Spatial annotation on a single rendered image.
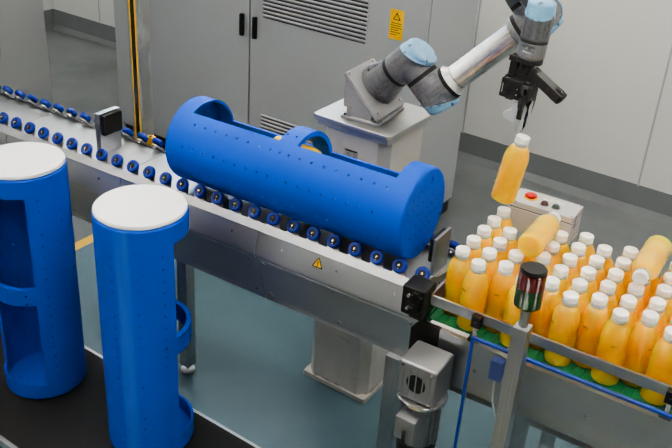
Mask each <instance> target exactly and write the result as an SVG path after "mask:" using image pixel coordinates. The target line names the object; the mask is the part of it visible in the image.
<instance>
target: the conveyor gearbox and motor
mask: <svg viewBox="0 0 672 448"><path fill-rule="evenodd" d="M453 360H454V355H453V354H452V353H449V352H447V351H445V350H442V349H440V348H437V347H435V346H432V345H430V344H428V343H425V342H423V341H420V340H418V341H417V342H416V343H415V344H414V345H413V346H412V347H411V348H410V349H409V350H408V351H407V352H406V353H405V354H404V355H403V356H402V357H401V359H400V365H399V373H398V382H397V390H396V391H397V397H398V399H399V401H400V405H399V412H398V414H397V415H396V420H395V428H394V436H395V437H396V448H435V447H436V441H437V437H438V430H439V424H440V417H441V410H442V408H443V407H444V406H445V405H446V403H447V401H448V391H447V390H448V389H449V386H450V379H451V373H452V366H453Z"/></svg>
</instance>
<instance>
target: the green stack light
mask: <svg viewBox="0 0 672 448"><path fill-rule="evenodd" d="M544 291H545V290H544ZM544 291H543V292H541V293H537V294H532V293H527V292H524V291H522V290H521V289H520V288H519V287H518V286H517V284H516V289H515V295H514V300H513V303H514V305H515V306H516V307H517V308H518V309H520V310H523V311H526V312H535V311H538V310H540V309H541V306H542V301H543V296H544Z"/></svg>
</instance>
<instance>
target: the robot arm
mask: <svg viewBox="0 0 672 448"><path fill-rule="evenodd" d="M505 1H506V3H507V5H508V6H509V8H510V9H511V11H512V12H513V14H512V15H511V16H509V18H508V23H507V24H506V25H505V26H504V27H502V28H501V29H500V30H498V31H497V32H496V33H494V34H493V35H492V36H490V37H489V38H487V39H486V40H485V41H483V42H482V43H481V44H479V45H478V46H477V47H475V48H474V49H472V50H471V51H470V52H468V53H467V54H466V55H464V56H463V57H462V58H460V59H459V60H458V61H456V62H455V63H453V64H452V65H451V66H449V67H447V66H442V67H440V68H439V69H438V68H437V66H436V65H435V63H436V61H437V56H436V54H435V52H434V50H433V49H432V48H431V47H430V46H429V45H428V44H427V43H426V42H425V41H423V40H420V39H418V38H411V39H409V40H408V41H406V42H405V43H403V44H401V45H400V47H398V48H397V49H396V50H395V51H393V52H392V53H391V54H390V55H388V56H387V57H386V58H385V59H383V60H381V61H378V62H375V63H372V64H369V65H368V66H366V67H365V68H364V69H363V70H362V81H363V84H364V86H365V88H366V90H367V91H368V92H369V94H370V95H371V96H372V97H373V98H374V99H375V100H377V101H378V102H380V103H383V104H389V103H391V102H392V101H394V100H395V99H396V97H397V96H398V94H399V93H400V91H401V90H402V88H403V87H404V86H405V85H406V84H407V86H408V87H409V88H410V90H411V91H412V93H413V94H414V95H415V97H416V98H417V99H418V101H419V102H420V104H421V105H422V107H423V108H424V109H425V110H426V111H427V113H428V114H429V115H437V114H439V113H441V112H443V111H445V110H447V109H449V108H451V107H452V106H454V105H456V104H457V103H458V102H460V97H459V96H461V95H462V94H463V91H464V87H466V86H467V85H468V84H470V83H471V82H473V81H474V80H475V79H477V78H478V77H480V76H481V75H482V74H484V73H485V72H487V71H488V70H489V69H491V68H492V67H494V66H495V65H496V64H498V63H499V62H501V61H502V60H503V59H505V58H506V57H508V56H509V55H510V56H509V60H511V62H510V66H509V71H508V73H507V74H505V76H504V77H502V82H501V87H500V91H499V95H500V96H503V97H505V98H506V99H509V100H513V99H514V100H517V101H516V102H514V103H513V105H512V107H510V109H509V110H504V111H503V114H502V115H503V117H504V118H505V119H507V120H508V121H510V122H511V123H513V124H514V125H515V134H518V133H519V132H521V131H522V130H523V129H524V128H525V127H526V124H527V122H528V120H529V118H530V115H531V113H532V110H533V107H534V104H535V101H536V97H537V93H538V88H539V89H540V90H541V91H543V92H544V93H545V94H546V95H547V96H548V97H549V98H550V99H551V100H552V101H553V102H554V103H555V104H559V103H561V102H562V101H563V100H564V99H565V98H566V97H567V94H566V93H565V92H564V91H563V90H562V89H561V88H560V87H559V86H558V85H557V84H555V83H554V82H553V81H552V80H551V79H550V78H549V77H548V76H547V75H546V74H545V73H544V72H543V71H542V70H541V69H540V68H538V67H535V66H542V65H543V60H544V58H545V55H546V51H547V47H548V42H549V38H550V35H551V34H553V33H554V32H555V31H556V30H557V29H558V28H559V27H560V26H561V25H562V24H563V21H564V18H563V16H562V15H563V5H562V3H561V2H560V1H559V0H505ZM516 50H517V53H516V52H515V51H516ZM513 52H515V53H513ZM512 53H513V54H512ZM533 68H534V69H533ZM506 77H507V78H506ZM508 77H510V78H508ZM503 83H504V84H503ZM502 85H503V88H502ZM501 90H502V91H501Z"/></svg>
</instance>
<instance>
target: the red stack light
mask: <svg viewBox="0 0 672 448"><path fill-rule="evenodd" d="M547 277H548V274H547V276H545V277H543V278H531V277H528V276H526V275H524V274H523V273H522V272H521V271H520V269H519V273H518V279H517V286H518V287H519V288H520V289H521V290H522V291H524V292H527V293H532V294H537V293H541V292H543V291H544V290H545V286H546V281H547Z"/></svg>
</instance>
